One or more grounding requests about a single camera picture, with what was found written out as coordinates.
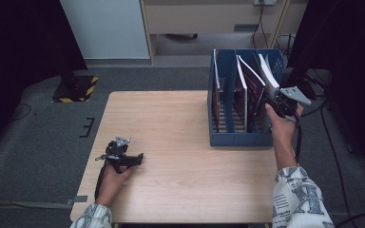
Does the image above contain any person's right hand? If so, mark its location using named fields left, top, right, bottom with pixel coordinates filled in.
left=264, top=103, right=305, bottom=160

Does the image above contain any grey floor strip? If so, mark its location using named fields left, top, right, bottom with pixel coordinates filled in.
left=0, top=200, right=74, bottom=210

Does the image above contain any white power socket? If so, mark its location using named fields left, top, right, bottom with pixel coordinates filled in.
left=254, top=0, right=279, bottom=7

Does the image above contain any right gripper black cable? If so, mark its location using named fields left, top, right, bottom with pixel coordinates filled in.
left=293, top=115, right=304, bottom=164

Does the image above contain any white cabinet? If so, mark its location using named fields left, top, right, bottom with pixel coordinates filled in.
left=58, top=0, right=150, bottom=60

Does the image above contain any light wooden desk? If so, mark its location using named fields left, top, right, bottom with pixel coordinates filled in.
left=139, top=0, right=312, bottom=66

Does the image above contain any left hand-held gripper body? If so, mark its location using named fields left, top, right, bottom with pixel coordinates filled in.
left=104, top=136, right=132, bottom=174

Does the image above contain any black and red magazine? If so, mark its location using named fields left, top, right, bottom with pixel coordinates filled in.
left=212, top=48, right=222, bottom=132

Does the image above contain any black socket cable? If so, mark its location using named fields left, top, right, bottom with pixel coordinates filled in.
left=251, top=4, right=269, bottom=49

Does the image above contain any thick white book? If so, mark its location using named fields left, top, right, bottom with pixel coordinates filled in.
left=258, top=52, right=281, bottom=100

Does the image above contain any black floor tape mark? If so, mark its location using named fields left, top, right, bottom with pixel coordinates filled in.
left=79, top=117, right=96, bottom=139

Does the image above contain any grey tape piece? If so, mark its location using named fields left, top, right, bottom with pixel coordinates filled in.
left=66, top=195, right=88, bottom=207

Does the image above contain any blue file rack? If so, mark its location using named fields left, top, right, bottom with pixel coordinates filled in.
left=207, top=47, right=286, bottom=147

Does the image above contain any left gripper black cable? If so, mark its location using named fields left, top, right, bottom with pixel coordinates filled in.
left=94, top=154, right=109, bottom=200

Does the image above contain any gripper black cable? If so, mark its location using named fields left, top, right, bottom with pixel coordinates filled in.
left=293, top=115, right=304, bottom=164
left=94, top=154, right=109, bottom=200

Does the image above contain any long black floor cable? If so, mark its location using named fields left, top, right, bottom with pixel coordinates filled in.
left=319, top=98, right=354, bottom=222

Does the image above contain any thin black floor cable loop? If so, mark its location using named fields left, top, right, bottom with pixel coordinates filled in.
left=8, top=103, right=32, bottom=123

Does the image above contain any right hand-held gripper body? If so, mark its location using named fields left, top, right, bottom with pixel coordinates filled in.
left=269, top=85, right=313, bottom=120

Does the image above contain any person's left hand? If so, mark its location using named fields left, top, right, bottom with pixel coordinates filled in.
left=95, top=163, right=138, bottom=207

